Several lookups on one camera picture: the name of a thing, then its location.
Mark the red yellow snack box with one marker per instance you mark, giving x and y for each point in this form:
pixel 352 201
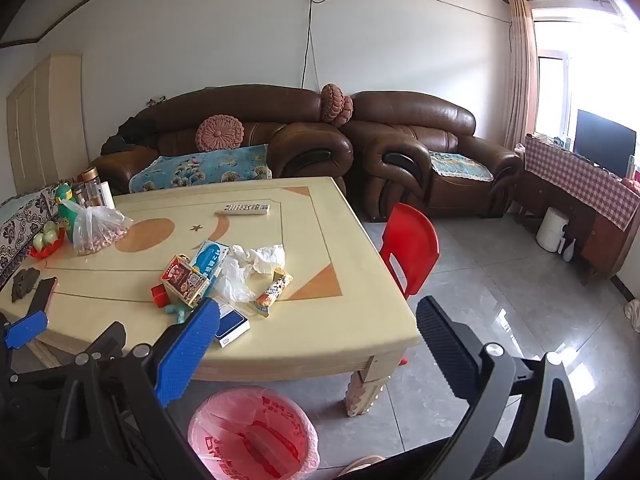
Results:
pixel 182 280

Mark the light blue seat cloth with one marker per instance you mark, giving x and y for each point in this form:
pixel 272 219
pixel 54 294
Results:
pixel 460 165

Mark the red fruit bowl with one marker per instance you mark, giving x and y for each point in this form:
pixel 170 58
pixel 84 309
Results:
pixel 47 251

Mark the clear bag of nuts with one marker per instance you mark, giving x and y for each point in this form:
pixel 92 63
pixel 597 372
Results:
pixel 95 235

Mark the dark clothes pile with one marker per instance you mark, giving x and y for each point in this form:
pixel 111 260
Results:
pixel 125 137

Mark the blue white packet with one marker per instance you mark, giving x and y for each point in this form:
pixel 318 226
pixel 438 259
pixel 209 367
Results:
pixel 207 257

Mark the white cup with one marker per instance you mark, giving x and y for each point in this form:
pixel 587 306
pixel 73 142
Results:
pixel 107 194

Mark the black monitor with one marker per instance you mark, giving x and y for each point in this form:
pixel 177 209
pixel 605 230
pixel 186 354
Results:
pixel 605 140

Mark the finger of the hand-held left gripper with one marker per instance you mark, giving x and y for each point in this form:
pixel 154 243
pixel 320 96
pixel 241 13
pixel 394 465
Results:
pixel 22 329
pixel 107 340

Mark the beige wardrobe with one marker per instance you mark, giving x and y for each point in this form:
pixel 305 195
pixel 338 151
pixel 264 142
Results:
pixel 45 125

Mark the green toy figure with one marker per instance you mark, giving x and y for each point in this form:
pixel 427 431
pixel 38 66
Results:
pixel 65 200

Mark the pink plastic bin liner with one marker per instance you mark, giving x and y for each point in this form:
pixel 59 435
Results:
pixel 240 410

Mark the dark brown lump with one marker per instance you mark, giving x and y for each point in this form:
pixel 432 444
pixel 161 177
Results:
pixel 25 282

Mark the person's beige shoe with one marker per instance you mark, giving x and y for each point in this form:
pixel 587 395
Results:
pixel 360 465

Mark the red white checked cloth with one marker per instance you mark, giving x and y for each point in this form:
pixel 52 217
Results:
pixel 575 175

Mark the beige wooden table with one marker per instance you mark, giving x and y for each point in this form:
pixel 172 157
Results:
pixel 310 320

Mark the blue white card box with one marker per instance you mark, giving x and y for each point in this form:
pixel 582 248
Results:
pixel 232 327

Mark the white remote control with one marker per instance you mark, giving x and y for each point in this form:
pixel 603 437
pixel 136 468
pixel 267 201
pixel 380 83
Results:
pixel 242 208

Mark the brown leather armchair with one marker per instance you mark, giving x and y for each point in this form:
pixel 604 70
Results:
pixel 400 110

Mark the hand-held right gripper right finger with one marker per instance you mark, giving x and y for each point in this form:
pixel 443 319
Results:
pixel 450 355

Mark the purple white patterned cloth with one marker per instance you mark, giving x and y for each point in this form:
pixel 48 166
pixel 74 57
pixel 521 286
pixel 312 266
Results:
pixel 20 225

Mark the red plastic chair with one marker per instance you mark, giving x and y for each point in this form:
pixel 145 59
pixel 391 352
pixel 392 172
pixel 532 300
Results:
pixel 410 240

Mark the small red box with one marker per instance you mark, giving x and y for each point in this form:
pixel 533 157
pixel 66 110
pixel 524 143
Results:
pixel 159 295

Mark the pink round cushion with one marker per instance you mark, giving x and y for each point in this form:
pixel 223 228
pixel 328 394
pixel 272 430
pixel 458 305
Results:
pixel 336 104
pixel 219 132

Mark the white round appliance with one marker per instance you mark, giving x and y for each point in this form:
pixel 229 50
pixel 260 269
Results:
pixel 552 230

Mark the glass jar with brown lid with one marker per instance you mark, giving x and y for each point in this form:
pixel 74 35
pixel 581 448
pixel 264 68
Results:
pixel 91 187

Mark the black smartphone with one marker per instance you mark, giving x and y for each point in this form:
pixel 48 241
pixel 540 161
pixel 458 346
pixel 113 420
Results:
pixel 42 294

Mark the bright window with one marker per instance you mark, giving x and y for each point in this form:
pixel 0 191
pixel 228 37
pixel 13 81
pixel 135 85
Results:
pixel 550 90

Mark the pink curtain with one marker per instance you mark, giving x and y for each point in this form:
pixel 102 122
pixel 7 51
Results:
pixel 522 70

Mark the large brown leather sofa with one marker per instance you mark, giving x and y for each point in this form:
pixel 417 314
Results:
pixel 280 115

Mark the small white bottle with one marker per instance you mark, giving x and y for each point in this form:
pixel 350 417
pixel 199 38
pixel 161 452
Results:
pixel 568 251

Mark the brown wooden cabinet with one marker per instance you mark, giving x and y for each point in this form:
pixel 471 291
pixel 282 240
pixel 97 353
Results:
pixel 605 245

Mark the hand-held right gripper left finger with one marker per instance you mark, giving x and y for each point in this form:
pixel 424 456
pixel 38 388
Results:
pixel 187 345

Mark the crumpled white tissue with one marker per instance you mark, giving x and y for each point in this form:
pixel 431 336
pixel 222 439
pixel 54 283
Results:
pixel 265 257

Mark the green fruit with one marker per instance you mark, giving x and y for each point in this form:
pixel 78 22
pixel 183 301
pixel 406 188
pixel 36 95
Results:
pixel 51 232
pixel 38 242

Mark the orange white snack wrapper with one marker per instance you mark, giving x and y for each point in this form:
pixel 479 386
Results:
pixel 272 295

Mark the small teal object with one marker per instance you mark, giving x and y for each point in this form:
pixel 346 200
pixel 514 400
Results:
pixel 177 310

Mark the clear plastic bag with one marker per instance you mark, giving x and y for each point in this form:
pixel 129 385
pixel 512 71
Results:
pixel 232 282

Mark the blue floral blanket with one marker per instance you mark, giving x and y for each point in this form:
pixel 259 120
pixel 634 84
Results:
pixel 200 167

